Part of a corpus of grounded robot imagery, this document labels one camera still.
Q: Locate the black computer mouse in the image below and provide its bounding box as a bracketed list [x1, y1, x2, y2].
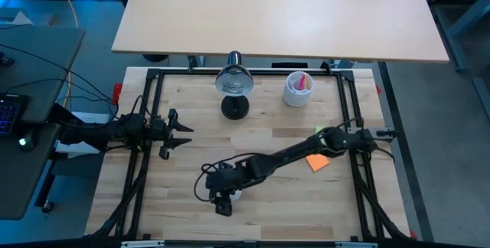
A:
[18, 129, 39, 152]

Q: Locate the black round desk foot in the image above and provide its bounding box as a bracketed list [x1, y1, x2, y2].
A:
[142, 54, 169, 64]

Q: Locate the black floor cable cover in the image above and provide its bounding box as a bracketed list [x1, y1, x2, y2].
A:
[377, 61, 436, 243]

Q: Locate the black gooseneck desk lamp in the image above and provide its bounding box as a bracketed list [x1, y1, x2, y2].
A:
[214, 51, 254, 121]

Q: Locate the small black desk device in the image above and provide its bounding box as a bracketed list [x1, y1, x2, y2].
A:
[0, 51, 16, 68]

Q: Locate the orange sticky note pad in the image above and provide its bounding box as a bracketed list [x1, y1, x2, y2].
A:
[305, 153, 331, 173]

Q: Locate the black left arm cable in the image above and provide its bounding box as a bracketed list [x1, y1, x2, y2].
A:
[132, 94, 154, 121]

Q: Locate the white printed box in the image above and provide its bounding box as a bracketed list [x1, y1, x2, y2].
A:
[55, 110, 112, 155]

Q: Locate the grey metal bench frame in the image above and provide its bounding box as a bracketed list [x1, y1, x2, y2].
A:
[419, 0, 490, 121]

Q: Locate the light wooden desk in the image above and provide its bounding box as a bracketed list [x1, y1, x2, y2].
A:
[110, 0, 449, 64]

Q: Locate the black desk leg with caster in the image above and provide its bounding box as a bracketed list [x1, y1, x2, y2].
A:
[34, 155, 58, 214]

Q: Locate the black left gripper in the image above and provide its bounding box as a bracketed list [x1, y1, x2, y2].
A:
[152, 109, 194, 160]

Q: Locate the silver metal bracket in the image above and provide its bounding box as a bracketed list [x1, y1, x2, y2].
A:
[335, 241, 378, 248]
[121, 240, 165, 248]

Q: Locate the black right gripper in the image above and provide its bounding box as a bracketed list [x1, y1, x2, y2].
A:
[205, 162, 247, 217]

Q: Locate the black desk cable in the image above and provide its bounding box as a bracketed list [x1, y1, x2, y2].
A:
[5, 77, 116, 106]
[0, 43, 114, 102]

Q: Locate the black aluminium table frame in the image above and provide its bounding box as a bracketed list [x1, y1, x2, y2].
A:
[91, 62, 410, 241]

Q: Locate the dark grey desk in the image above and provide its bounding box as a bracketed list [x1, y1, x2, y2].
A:
[0, 25, 86, 220]

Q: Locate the black backlit keyboard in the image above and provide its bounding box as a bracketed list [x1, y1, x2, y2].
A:
[0, 93, 28, 136]

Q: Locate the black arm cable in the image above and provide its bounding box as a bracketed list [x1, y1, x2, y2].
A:
[132, 94, 154, 121]
[193, 152, 250, 203]

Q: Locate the white textured pen cup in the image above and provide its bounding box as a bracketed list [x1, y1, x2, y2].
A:
[282, 70, 315, 108]

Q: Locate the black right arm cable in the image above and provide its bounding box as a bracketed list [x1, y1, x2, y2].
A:
[193, 152, 250, 203]

